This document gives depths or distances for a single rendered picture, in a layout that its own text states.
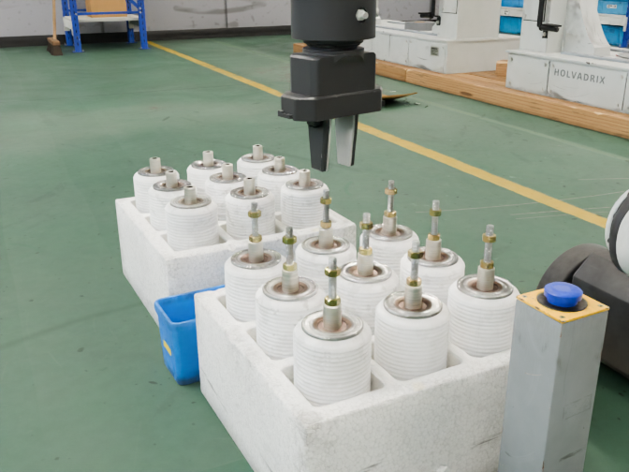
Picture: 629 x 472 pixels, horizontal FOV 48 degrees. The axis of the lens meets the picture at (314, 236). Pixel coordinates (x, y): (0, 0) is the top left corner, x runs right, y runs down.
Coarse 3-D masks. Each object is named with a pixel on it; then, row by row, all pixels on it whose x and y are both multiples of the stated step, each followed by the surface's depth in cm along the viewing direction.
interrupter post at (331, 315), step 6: (324, 306) 85; (330, 306) 84; (336, 306) 84; (324, 312) 85; (330, 312) 84; (336, 312) 84; (324, 318) 85; (330, 318) 85; (336, 318) 85; (324, 324) 86; (330, 324) 85; (336, 324) 85; (330, 330) 85
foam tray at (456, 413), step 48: (240, 336) 98; (240, 384) 98; (288, 384) 87; (384, 384) 87; (432, 384) 87; (480, 384) 90; (240, 432) 101; (288, 432) 84; (336, 432) 81; (384, 432) 85; (432, 432) 89; (480, 432) 93
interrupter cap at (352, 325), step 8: (320, 312) 89; (344, 312) 89; (304, 320) 87; (312, 320) 87; (320, 320) 87; (344, 320) 87; (352, 320) 87; (360, 320) 86; (304, 328) 85; (312, 328) 85; (320, 328) 86; (344, 328) 86; (352, 328) 85; (360, 328) 85; (312, 336) 83; (320, 336) 83; (328, 336) 83; (336, 336) 83; (344, 336) 83; (352, 336) 83
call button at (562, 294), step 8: (544, 288) 78; (552, 288) 77; (560, 288) 77; (568, 288) 77; (576, 288) 77; (552, 296) 76; (560, 296) 76; (568, 296) 76; (576, 296) 76; (560, 304) 76; (568, 304) 76; (576, 304) 77
